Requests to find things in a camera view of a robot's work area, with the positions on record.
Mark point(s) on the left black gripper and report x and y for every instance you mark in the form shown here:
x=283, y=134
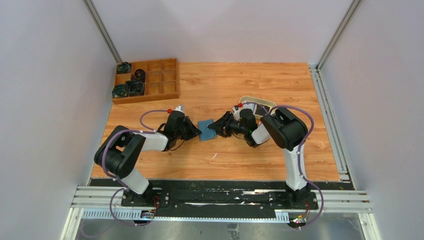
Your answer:
x=185, y=127

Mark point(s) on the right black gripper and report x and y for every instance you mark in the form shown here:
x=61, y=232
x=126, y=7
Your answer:
x=228, y=123

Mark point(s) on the blue card holder wallet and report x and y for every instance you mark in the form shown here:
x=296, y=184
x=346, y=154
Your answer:
x=206, y=133

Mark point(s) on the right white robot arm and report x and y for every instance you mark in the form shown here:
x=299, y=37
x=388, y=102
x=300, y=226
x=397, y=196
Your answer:
x=287, y=126

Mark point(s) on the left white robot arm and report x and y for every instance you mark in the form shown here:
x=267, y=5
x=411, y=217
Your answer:
x=119, y=153

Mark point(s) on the white printed card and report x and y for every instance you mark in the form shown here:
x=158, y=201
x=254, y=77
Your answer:
x=253, y=106

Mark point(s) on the cream oval tray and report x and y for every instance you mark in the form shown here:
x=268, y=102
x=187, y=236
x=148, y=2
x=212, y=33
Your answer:
x=265, y=105

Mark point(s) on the wooden compartment organizer box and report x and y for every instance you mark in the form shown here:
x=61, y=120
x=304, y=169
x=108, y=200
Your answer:
x=162, y=80

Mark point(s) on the large black coiled item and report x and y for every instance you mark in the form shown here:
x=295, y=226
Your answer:
x=134, y=88

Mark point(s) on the black coiled item middle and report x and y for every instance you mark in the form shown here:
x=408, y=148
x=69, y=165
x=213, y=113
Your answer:
x=139, y=75

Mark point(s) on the black coiled item bottom-left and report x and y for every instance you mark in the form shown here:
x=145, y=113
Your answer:
x=119, y=91

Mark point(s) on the black coiled item top-left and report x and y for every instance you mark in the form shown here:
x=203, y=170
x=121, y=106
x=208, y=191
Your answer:
x=123, y=68

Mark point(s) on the black mounting base rail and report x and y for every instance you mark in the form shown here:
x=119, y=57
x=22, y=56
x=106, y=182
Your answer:
x=222, y=199

